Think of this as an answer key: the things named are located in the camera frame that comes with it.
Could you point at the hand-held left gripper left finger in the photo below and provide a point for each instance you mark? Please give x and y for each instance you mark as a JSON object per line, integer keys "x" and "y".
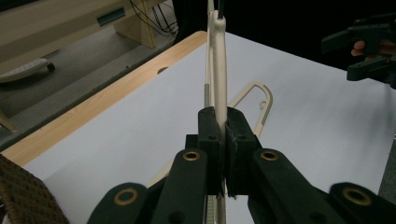
{"x": 214, "y": 161}

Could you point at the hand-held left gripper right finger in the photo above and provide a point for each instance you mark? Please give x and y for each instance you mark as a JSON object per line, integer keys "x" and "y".
{"x": 238, "y": 161}

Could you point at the cream plastic clothes hanger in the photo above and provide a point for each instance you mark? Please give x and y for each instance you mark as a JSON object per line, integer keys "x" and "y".
{"x": 219, "y": 62}
{"x": 269, "y": 101}

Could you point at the brown woven basket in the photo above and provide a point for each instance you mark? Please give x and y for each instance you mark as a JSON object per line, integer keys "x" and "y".
{"x": 25, "y": 193}

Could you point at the office chair base leg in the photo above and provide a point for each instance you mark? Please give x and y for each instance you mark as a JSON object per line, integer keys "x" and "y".
{"x": 21, "y": 70}

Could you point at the wooden desk with drawer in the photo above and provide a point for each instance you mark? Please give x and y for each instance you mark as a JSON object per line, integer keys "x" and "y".
{"x": 46, "y": 25}

